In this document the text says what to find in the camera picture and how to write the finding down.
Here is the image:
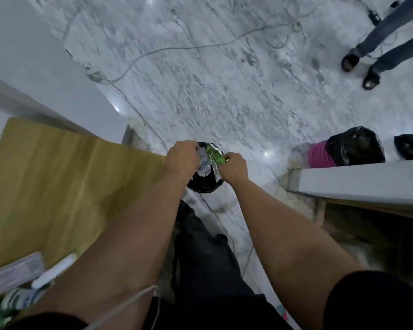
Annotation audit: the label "person's right forearm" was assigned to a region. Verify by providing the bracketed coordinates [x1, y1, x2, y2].
[228, 178, 365, 330]

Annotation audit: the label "green and white packet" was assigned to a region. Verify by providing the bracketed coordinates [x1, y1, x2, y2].
[0, 286, 50, 330]

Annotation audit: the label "white plastic tube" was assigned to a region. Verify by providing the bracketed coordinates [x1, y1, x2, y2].
[31, 252, 79, 290]

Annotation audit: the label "black trash bin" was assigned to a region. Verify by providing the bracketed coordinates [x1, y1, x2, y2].
[186, 142, 225, 194]

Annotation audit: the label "pink mesh basket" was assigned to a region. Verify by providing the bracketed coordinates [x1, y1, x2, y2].
[307, 140, 338, 169]

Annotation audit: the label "person's black left sleeve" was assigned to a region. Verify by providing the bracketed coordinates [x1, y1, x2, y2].
[5, 311, 90, 330]

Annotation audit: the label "white counter ledge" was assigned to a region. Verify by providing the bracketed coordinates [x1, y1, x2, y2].
[297, 159, 413, 207]

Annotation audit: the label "person's black sleeve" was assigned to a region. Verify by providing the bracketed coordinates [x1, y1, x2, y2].
[323, 270, 413, 330]
[5, 311, 90, 330]

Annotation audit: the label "person's black right sleeve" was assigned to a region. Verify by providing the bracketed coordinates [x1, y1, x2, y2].
[323, 270, 413, 330]

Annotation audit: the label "clear plastic box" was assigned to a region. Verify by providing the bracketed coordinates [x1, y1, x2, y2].
[0, 251, 46, 298]

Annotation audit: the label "black plastic bag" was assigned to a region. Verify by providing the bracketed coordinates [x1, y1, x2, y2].
[394, 134, 413, 161]

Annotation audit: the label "person's left forearm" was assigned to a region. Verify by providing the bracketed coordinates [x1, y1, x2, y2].
[19, 168, 193, 330]

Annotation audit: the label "black plastic bin liner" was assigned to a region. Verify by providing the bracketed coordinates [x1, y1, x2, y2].
[326, 126, 386, 167]

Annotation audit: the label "long grey floor cable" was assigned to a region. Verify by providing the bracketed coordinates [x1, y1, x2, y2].
[85, 0, 331, 85]

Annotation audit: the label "person's left hand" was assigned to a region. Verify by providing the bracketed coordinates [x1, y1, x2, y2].
[165, 140, 201, 181]

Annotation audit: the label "person's right hand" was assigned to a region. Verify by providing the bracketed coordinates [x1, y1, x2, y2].
[218, 152, 249, 185]

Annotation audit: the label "person's black trousers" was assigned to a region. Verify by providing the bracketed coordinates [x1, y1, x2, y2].
[151, 200, 294, 330]

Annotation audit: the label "white cable on body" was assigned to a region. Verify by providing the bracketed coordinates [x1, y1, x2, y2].
[84, 285, 161, 330]

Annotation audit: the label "black sandal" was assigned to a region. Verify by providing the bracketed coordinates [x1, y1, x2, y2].
[341, 48, 364, 73]
[362, 66, 382, 91]

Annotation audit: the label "green and silver snack wrapper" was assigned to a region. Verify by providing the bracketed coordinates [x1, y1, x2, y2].
[196, 143, 228, 182]

